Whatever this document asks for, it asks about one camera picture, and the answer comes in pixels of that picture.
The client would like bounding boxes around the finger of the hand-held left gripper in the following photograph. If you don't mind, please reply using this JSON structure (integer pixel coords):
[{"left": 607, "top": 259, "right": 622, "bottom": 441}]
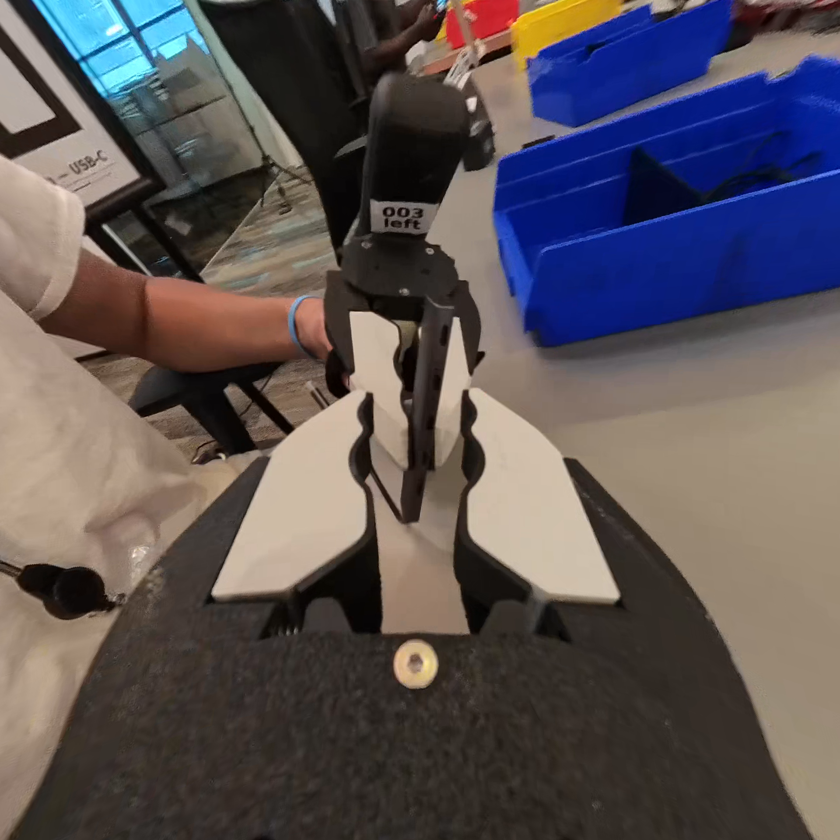
[
  {"left": 431, "top": 321, "right": 476, "bottom": 463},
  {"left": 347, "top": 310, "right": 410, "bottom": 493}
]

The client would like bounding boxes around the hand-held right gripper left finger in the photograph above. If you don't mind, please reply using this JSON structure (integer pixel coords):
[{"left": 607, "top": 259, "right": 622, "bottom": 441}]
[{"left": 210, "top": 390, "right": 382, "bottom": 628}]

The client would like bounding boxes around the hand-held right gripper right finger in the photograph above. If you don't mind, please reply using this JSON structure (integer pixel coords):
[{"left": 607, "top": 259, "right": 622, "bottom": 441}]
[{"left": 456, "top": 388, "right": 622, "bottom": 634}]

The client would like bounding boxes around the grey hub with cable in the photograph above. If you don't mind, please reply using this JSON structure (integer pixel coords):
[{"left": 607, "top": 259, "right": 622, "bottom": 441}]
[{"left": 398, "top": 294, "right": 456, "bottom": 525}]

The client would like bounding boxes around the blue plastic bin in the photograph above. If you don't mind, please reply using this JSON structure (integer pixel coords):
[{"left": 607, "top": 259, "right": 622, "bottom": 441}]
[
  {"left": 527, "top": 0, "right": 735, "bottom": 130},
  {"left": 493, "top": 56, "right": 840, "bottom": 350}
]

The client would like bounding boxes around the person's left forearm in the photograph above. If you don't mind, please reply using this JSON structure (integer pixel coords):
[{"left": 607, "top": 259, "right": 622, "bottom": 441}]
[{"left": 37, "top": 247, "right": 313, "bottom": 376}]

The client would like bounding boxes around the grey desk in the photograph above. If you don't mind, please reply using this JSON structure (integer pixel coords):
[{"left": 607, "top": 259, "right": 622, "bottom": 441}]
[{"left": 420, "top": 27, "right": 840, "bottom": 840}]

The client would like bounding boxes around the black device green display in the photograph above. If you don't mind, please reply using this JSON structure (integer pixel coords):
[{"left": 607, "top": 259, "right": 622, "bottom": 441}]
[{"left": 458, "top": 90, "right": 498, "bottom": 173}]

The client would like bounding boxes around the blue wristband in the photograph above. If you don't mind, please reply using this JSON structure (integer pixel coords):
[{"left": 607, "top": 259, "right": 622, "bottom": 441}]
[{"left": 288, "top": 294, "right": 324, "bottom": 361}]

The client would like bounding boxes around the small red box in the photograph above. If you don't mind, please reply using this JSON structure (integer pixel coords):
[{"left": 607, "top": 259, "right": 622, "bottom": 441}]
[{"left": 443, "top": 0, "right": 521, "bottom": 52}]

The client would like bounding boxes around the yellow plastic bin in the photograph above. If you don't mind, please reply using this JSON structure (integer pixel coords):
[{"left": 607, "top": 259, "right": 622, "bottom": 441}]
[{"left": 508, "top": 0, "right": 626, "bottom": 70}]

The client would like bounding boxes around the person's white shirt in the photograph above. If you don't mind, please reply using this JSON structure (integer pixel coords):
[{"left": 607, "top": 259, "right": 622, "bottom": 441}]
[{"left": 0, "top": 154, "right": 259, "bottom": 840}]

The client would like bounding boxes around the printed tag sign stand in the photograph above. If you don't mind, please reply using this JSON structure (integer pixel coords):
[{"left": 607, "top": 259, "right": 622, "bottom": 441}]
[{"left": 0, "top": 0, "right": 168, "bottom": 220}]

